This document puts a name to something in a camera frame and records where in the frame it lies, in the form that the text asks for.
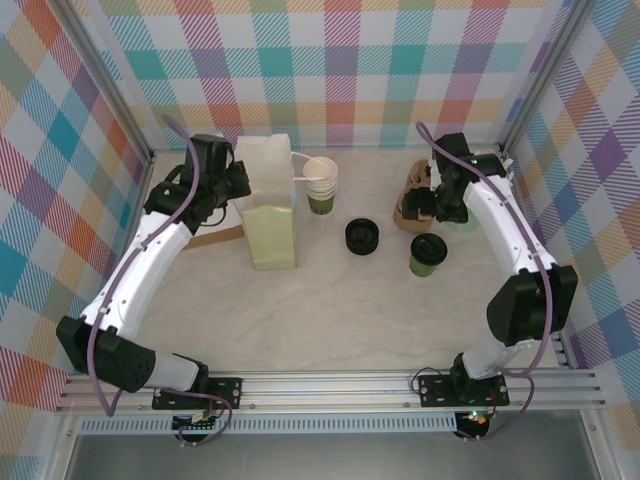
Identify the left controller board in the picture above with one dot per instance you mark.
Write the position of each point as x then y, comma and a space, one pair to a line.
195, 425

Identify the controller board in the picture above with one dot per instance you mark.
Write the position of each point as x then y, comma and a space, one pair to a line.
195, 425
475, 422

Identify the aluminium left frame post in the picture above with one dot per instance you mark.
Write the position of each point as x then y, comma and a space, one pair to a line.
110, 85

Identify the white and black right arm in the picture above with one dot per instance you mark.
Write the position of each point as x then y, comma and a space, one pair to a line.
505, 225

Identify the aluminium right side rail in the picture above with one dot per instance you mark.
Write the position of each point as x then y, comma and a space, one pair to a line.
562, 352

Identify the right controller board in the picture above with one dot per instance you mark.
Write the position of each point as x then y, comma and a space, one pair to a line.
475, 422

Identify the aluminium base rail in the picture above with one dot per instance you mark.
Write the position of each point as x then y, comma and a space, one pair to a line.
325, 390

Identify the paper gift bag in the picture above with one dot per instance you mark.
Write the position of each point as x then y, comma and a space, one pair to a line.
272, 240

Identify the mint green holder cup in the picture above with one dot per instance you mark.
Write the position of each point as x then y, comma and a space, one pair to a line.
462, 229

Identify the grey metal panel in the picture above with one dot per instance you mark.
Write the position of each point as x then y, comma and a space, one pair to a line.
325, 460

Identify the aluminium right frame post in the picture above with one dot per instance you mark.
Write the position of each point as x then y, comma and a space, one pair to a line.
540, 80

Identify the aluminium frame post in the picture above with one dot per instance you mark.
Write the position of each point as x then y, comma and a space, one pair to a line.
110, 85
540, 80

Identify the brown pulp cup carrier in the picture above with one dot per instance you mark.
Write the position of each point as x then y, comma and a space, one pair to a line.
419, 172

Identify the black round lid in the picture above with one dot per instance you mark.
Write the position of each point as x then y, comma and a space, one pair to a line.
362, 236

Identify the aluminium left side rail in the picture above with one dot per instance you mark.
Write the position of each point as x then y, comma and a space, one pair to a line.
142, 175

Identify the green paper coffee cup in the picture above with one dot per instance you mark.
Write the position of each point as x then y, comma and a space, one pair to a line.
422, 269

